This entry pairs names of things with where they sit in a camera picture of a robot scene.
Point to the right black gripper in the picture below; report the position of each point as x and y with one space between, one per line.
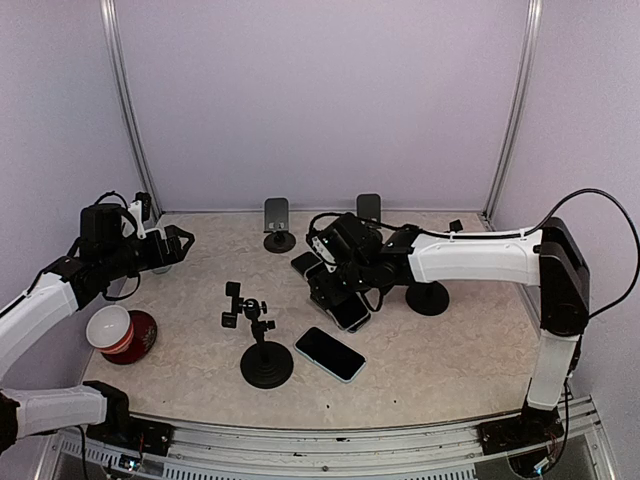
327 292

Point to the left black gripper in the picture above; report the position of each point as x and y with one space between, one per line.
174 254

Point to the blue case phone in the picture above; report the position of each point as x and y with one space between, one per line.
330 354

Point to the plate phone stand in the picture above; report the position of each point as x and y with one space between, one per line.
368 206
278 238

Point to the black clamp phone stand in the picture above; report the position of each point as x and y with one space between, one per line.
266 364
427 298

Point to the clear case phone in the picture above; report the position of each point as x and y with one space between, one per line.
357 327

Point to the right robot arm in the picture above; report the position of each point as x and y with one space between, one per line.
545 257

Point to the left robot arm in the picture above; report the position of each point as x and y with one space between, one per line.
59 290

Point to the dark teal phone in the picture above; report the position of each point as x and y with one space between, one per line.
351 312

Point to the top black phone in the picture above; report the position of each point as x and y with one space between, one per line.
304 262

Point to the light blue mug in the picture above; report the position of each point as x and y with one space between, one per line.
161 270

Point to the dark red saucer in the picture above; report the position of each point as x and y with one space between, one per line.
145 331

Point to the white and red bowl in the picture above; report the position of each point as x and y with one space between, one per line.
110 330

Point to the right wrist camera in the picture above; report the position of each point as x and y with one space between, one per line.
322 252

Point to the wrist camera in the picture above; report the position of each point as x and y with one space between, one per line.
322 252
140 210

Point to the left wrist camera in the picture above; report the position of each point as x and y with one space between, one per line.
140 210

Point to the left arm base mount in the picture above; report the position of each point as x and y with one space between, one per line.
140 435

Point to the front aluminium rail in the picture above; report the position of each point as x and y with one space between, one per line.
449 450

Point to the left aluminium frame post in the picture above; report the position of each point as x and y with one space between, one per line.
118 65

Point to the aluminium frame post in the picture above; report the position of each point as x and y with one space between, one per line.
118 65
517 107

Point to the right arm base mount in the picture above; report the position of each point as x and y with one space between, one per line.
513 433

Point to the right aluminium frame post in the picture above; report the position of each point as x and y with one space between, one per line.
517 107

